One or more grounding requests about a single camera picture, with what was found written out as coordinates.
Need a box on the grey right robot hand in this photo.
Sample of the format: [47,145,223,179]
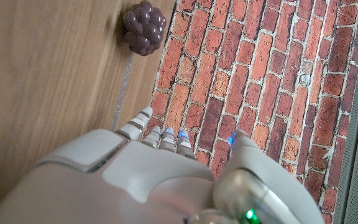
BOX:
[0,105,326,224]

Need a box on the grey tape outline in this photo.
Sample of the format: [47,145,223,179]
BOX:
[110,52,135,132]

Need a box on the red brick printed backdrop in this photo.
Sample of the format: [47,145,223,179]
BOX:
[141,0,358,224]

